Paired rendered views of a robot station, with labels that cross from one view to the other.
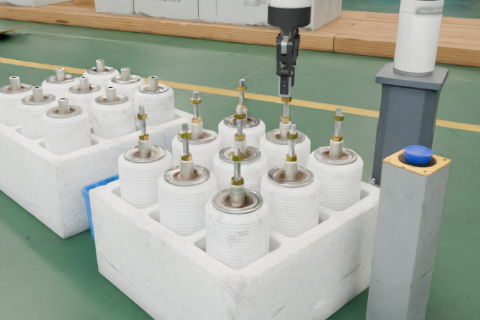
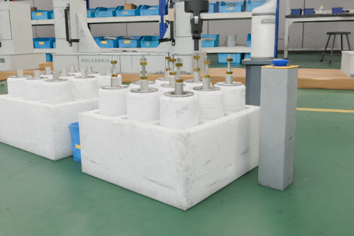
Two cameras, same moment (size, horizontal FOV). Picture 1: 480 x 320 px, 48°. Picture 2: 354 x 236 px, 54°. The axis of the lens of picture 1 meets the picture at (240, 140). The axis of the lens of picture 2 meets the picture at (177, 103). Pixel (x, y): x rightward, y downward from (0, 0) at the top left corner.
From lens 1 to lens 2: 0.31 m
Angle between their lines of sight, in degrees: 14
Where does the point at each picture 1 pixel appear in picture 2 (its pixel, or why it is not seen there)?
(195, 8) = (118, 65)
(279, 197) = (202, 97)
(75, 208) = (62, 140)
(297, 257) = (216, 128)
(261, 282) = (198, 137)
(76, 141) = (64, 96)
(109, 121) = (84, 88)
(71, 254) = (61, 166)
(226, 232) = (174, 108)
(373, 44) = not seen: hidden behind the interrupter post
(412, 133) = not seen: hidden behind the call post
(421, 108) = not seen: hidden behind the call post
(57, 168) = (53, 110)
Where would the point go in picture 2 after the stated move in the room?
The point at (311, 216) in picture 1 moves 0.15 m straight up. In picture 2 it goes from (220, 110) to (221, 52)
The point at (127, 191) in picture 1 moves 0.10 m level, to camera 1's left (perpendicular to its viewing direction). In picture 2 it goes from (104, 108) to (67, 109)
